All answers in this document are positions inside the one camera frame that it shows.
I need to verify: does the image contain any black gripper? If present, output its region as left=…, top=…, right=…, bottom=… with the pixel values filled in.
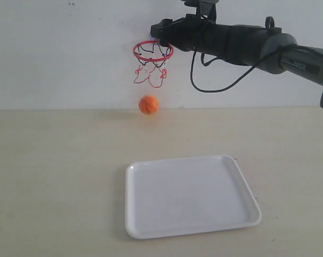
left=149, top=13, right=207, bottom=53

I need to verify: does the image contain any red mini basketball hoop ring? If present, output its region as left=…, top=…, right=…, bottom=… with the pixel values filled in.
left=132, top=40, right=175, bottom=62

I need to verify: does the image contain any hoop net, black white red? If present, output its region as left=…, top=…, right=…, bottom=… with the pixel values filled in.
left=133, top=40, right=174, bottom=88

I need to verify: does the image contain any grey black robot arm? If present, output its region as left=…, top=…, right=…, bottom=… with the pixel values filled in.
left=150, top=14, right=323, bottom=108

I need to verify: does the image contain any white rectangular plastic tray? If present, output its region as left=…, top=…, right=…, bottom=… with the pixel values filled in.
left=125, top=155, right=262, bottom=239

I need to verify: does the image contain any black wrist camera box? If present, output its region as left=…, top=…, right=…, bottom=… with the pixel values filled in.
left=183, top=0, right=219, bottom=23

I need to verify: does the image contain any small orange toy basketball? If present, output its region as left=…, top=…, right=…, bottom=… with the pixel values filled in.
left=138, top=95, right=160, bottom=115

